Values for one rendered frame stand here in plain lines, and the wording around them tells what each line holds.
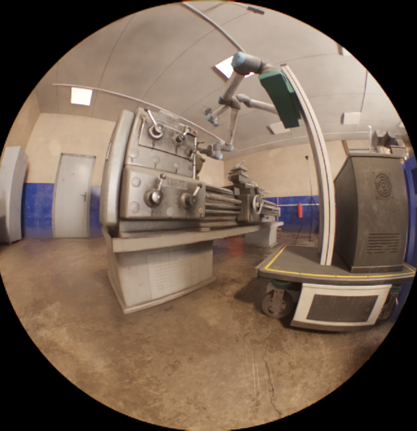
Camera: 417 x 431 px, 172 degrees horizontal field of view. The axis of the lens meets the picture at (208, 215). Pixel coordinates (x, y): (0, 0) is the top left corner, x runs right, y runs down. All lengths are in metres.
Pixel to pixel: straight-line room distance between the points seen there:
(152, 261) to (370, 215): 1.12
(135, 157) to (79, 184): 3.33
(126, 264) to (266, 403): 0.86
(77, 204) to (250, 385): 4.13
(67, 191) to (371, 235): 4.60
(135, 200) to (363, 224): 1.02
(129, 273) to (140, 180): 0.49
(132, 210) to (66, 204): 3.51
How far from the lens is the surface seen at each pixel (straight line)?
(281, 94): 1.16
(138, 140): 0.92
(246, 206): 1.46
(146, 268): 0.85
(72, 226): 4.06
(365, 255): 0.74
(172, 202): 0.77
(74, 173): 4.19
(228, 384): 0.60
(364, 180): 0.74
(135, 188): 0.68
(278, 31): 3.07
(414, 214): 1.03
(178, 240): 0.79
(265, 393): 0.61
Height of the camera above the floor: 0.56
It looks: level
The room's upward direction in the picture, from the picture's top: straight up
